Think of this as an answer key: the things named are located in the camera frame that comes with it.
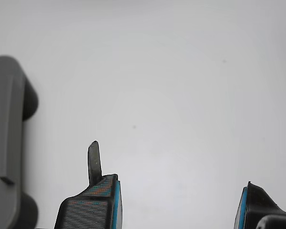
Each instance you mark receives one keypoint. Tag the gray plastic box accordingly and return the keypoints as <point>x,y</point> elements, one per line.
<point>2,119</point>

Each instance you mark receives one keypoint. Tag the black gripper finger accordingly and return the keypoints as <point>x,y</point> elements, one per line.
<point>255,202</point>
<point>85,210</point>

